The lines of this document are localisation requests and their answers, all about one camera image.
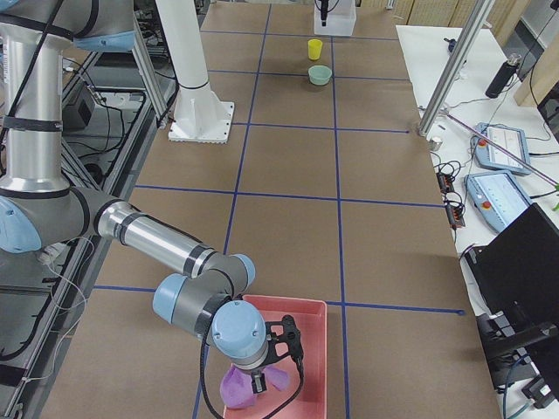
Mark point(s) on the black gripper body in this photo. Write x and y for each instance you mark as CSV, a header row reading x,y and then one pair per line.
x,y
323,6
255,370

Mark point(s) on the purple cloth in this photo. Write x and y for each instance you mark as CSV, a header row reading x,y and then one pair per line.
x,y
236,386

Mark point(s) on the yellow plastic cup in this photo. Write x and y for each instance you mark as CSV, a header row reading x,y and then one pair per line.
x,y
314,48

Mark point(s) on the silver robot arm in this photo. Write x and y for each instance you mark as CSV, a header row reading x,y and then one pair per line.
x,y
39,207

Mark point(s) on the translucent white plastic box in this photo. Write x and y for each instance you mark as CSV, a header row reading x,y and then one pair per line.
x,y
341,19

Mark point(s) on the mint green bowl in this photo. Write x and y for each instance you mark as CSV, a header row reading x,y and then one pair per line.
x,y
319,75

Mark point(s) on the pink plastic tray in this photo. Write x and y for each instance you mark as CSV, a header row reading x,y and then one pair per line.
x,y
311,318

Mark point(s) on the small metal cylinder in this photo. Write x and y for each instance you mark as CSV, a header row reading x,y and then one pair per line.
x,y
435,143

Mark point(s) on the black water bottle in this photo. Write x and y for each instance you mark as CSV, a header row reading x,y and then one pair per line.
x,y
503,75

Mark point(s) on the far blue teach pendant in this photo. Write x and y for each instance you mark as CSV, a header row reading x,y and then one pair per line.
x,y
510,138

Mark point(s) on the blue teach pendant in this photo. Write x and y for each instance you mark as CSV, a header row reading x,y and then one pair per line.
x,y
498,196
510,138

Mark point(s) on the near blue teach pendant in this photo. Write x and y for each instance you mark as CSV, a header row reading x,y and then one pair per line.
x,y
498,196

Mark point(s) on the black computer monitor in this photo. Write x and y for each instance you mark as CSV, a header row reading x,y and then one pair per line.
x,y
517,274

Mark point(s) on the grabber reacher stick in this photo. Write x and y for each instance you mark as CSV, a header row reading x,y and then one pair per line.
x,y
525,164

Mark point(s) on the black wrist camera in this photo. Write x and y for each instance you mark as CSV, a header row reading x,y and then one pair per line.
x,y
286,332

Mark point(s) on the aluminium frame post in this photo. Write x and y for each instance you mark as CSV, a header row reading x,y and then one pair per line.
x,y
458,57

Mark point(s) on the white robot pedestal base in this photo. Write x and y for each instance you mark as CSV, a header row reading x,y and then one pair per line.
x,y
199,115

